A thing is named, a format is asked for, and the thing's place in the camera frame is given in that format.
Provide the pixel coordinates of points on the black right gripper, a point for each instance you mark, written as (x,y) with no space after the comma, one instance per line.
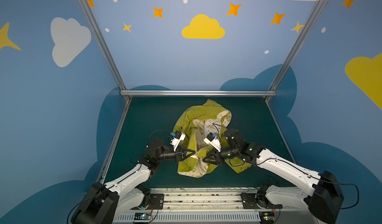
(218,155)

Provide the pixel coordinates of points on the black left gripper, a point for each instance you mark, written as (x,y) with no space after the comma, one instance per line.
(179,156)

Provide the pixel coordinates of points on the lime green jacket printed lining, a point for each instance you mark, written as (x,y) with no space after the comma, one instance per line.
(197,122)

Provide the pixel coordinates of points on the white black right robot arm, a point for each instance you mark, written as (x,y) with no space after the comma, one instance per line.
(320,193)

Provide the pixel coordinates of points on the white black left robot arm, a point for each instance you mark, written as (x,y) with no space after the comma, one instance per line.
(105,202)

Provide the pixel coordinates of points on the left green circuit board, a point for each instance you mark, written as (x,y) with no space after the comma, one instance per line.
(142,217)

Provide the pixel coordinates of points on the green circuit board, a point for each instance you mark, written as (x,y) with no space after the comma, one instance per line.
(266,218)
(142,217)

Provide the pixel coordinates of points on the right green circuit board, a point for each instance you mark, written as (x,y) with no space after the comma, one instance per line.
(266,218)

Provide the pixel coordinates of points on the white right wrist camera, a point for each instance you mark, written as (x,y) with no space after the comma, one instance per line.
(213,140)

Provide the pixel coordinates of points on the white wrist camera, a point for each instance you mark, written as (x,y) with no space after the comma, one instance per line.
(213,140)
(176,138)

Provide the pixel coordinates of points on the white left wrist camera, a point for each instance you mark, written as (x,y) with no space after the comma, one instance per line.
(176,138)

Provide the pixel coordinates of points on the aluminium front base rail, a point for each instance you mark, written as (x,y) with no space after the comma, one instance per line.
(213,205)

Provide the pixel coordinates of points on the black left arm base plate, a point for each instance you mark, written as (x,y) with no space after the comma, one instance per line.
(154,201)

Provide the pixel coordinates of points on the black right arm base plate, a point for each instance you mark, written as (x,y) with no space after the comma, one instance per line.
(257,201)

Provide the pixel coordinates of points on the aluminium rear frame bar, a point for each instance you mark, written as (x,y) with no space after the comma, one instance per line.
(196,93)

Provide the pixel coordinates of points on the aluminium left frame post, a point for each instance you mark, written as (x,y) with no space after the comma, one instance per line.
(89,15)

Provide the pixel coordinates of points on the aluminium frame post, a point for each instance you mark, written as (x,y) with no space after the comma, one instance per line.
(309,23)
(89,15)

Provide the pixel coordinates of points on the aluminium right frame post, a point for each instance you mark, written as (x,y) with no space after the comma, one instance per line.
(309,23)

